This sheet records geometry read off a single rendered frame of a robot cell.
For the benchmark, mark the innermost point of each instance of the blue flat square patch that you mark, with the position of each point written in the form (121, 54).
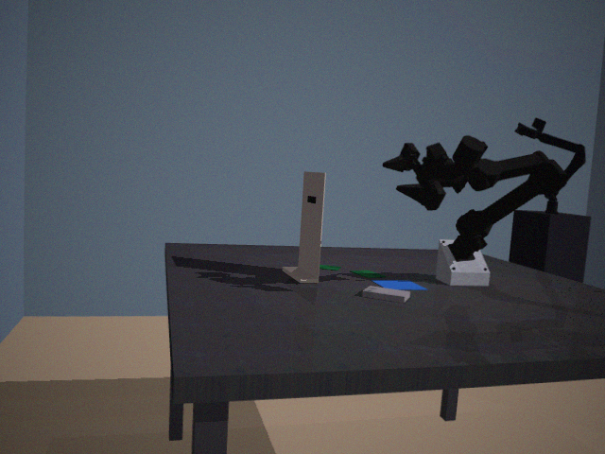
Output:
(399, 284)

